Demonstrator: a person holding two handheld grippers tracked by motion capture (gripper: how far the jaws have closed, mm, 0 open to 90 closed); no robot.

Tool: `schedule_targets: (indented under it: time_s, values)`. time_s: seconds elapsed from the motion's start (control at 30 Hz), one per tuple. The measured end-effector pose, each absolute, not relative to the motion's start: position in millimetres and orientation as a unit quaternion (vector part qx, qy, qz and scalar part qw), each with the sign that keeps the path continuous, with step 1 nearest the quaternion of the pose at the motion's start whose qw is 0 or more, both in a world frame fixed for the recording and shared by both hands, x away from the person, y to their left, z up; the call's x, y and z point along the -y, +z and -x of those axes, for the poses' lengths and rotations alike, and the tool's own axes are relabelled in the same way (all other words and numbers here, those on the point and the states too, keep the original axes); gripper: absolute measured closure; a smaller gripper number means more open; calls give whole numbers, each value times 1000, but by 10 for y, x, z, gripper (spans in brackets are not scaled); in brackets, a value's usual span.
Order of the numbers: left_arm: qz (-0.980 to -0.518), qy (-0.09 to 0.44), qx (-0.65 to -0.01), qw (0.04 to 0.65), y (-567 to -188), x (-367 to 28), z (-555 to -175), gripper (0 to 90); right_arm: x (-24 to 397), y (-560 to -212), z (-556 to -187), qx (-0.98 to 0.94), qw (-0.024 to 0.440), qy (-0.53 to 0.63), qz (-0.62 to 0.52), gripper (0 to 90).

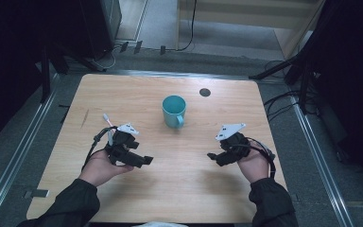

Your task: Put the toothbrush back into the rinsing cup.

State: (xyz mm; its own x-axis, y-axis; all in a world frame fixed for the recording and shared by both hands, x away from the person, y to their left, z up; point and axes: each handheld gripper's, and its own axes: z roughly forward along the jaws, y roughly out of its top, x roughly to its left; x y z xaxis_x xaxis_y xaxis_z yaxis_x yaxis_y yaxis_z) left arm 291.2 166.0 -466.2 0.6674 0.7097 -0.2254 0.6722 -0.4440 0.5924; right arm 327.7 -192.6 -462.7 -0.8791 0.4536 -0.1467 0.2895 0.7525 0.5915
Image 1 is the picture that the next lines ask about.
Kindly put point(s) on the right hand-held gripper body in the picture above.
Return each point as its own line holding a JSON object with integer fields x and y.
{"x": 234, "y": 143}

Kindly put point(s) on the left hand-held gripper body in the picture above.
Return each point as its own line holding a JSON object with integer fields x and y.
{"x": 122, "y": 142}

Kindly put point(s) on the white and pink toothbrush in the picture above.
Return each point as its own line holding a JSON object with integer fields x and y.
{"x": 110, "y": 136}

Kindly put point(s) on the person's right hand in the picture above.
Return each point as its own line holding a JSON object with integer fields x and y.
{"x": 255, "y": 165}

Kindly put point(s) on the person's left hand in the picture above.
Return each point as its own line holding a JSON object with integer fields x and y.
{"x": 102, "y": 168}

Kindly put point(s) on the round black table grommet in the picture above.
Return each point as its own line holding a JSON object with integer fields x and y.
{"x": 204, "y": 92}

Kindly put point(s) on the black metal stand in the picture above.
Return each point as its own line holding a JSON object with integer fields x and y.
{"x": 45, "y": 75}
{"x": 304, "y": 85}

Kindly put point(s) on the grey tape strip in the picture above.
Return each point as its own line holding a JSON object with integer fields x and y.
{"x": 38, "y": 193}

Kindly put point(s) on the light wooden partition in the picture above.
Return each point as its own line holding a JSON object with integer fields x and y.
{"x": 249, "y": 14}

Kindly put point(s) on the dark curtain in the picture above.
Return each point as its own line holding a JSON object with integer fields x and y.
{"x": 9, "y": 63}
{"x": 353, "y": 78}

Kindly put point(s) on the metal floor rail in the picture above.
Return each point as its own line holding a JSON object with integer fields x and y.
{"x": 321, "y": 160}
{"x": 19, "y": 145}

